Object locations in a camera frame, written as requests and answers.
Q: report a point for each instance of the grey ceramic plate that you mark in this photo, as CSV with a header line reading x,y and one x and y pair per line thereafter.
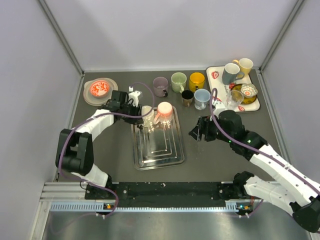
x,y
89,99

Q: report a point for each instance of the dark grey tall mug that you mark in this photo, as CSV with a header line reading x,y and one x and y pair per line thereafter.
x,y
231,73

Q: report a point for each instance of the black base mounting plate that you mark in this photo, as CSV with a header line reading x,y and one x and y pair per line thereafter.
x,y
179,194

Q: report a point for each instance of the pale yellow mug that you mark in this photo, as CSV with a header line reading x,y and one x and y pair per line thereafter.
x,y
245,65

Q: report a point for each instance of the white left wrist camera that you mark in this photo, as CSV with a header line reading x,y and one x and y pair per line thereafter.
x,y
134,96

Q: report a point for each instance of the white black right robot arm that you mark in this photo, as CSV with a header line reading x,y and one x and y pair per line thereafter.
x,y
297,195

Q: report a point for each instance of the yellow ceramic bowl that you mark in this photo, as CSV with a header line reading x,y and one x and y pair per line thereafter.
x,y
246,100

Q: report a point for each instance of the silver metal tray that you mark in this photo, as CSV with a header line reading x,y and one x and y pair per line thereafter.
x,y
159,146

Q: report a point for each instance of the red patterned bowl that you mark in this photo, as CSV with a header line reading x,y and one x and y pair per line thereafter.
x,y
99,88

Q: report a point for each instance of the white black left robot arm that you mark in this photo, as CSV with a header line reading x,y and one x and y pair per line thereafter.
x,y
75,152

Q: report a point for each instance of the blue patterned small bowl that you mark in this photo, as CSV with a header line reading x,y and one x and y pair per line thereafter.
x,y
249,90

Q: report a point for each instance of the brown striped small mug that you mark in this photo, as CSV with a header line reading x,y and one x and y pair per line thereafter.
x,y
187,97

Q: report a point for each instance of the light grey ceramic mug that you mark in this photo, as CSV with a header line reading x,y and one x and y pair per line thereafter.
x,y
201,99

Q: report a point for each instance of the cream ceramic mug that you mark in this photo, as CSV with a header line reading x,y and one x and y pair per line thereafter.
x,y
148,116

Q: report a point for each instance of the light green ceramic mug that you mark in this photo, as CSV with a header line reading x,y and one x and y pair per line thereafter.
x,y
178,82

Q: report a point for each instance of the yellow ceramic mug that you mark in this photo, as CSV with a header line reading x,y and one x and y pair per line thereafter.
x,y
196,81

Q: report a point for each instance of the strawberry print white tray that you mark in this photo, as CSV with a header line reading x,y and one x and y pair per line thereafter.
x,y
214,76

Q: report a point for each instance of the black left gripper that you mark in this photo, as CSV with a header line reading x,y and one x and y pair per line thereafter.
x,y
135,121

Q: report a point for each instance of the purple ceramic mug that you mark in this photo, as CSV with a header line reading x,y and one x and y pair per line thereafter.
x,y
160,86

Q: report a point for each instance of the pink ceramic mug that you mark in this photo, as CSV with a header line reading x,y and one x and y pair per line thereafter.
x,y
164,113

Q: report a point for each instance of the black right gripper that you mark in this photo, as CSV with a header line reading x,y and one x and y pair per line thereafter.
x,y
202,127

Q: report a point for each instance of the clear glass cup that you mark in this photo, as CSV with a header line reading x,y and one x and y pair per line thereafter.
x,y
234,99

